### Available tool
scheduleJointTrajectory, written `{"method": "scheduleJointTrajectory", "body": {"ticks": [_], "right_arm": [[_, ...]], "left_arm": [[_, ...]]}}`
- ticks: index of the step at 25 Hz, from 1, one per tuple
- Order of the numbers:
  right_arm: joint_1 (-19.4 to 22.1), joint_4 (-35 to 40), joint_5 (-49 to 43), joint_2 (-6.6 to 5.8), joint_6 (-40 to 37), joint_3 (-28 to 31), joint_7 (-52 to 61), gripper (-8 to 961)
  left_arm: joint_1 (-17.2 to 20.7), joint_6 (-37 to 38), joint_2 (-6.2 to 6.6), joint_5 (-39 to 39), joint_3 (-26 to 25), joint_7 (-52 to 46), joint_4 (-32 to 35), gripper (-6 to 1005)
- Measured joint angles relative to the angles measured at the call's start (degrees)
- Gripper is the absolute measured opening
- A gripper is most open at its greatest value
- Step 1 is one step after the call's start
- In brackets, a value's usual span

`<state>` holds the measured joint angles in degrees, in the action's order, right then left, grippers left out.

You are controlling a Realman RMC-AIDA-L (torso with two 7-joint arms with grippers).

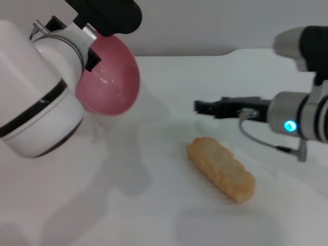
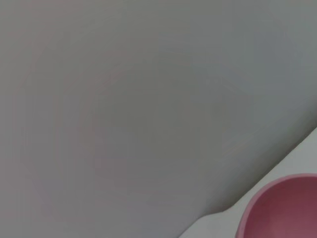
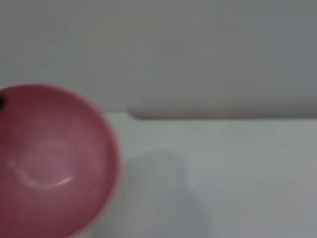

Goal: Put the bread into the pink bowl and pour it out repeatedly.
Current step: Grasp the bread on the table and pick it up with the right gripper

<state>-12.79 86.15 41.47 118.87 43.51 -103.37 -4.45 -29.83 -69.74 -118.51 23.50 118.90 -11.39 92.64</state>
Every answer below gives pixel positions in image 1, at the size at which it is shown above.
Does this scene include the orange ridged bread loaf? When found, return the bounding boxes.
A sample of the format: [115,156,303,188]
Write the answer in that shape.
[186,137,256,204]

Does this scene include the left arm cable with connector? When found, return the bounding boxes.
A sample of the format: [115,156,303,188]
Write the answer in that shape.
[29,22,53,39]

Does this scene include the right arm cable with connector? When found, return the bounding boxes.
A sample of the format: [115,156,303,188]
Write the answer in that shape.
[239,109,308,162]

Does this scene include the pink plastic bowl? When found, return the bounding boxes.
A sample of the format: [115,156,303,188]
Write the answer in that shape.
[75,34,141,116]

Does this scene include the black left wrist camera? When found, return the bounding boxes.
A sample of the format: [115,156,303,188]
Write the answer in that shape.
[64,0,143,39]

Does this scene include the arm cable with connector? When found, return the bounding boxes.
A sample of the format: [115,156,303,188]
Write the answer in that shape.
[239,109,308,162]
[29,22,53,39]

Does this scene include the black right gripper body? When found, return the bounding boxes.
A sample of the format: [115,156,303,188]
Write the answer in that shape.
[212,96,271,121]

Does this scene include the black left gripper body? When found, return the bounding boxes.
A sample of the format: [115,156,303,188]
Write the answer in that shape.
[46,15,77,31]

